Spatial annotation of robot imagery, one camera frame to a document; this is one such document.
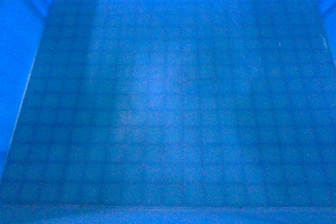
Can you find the large blue plastic crate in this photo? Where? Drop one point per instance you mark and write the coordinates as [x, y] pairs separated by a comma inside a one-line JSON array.
[[167, 111]]

